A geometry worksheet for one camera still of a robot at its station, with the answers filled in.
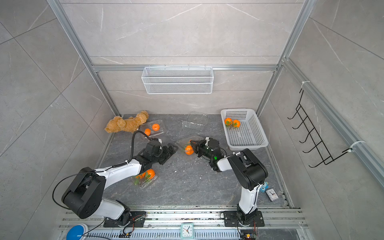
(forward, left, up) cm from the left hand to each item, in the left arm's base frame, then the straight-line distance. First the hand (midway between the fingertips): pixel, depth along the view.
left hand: (177, 148), depth 88 cm
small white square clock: (-25, -52, -10) cm, 58 cm away
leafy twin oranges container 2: (-13, +17, -6) cm, 22 cm away
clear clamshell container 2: (+5, -3, -1) cm, 6 cm away
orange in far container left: (+18, +22, -5) cm, 29 cm away
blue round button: (-39, +47, -9) cm, 62 cm away
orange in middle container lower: (-1, -7, -1) cm, 7 cm away
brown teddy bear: (+23, +36, -3) cm, 42 cm away
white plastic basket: (+22, -48, -11) cm, 54 cm away
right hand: (+4, -8, +1) cm, 9 cm away
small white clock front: (-40, -5, -8) cm, 41 cm away
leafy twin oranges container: (+25, -37, -7) cm, 45 cm away
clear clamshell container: (+25, +23, -6) cm, 35 cm away
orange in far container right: (+23, +18, -7) cm, 30 cm away
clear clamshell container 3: (-19, +18, -4) cm, 26 cm away
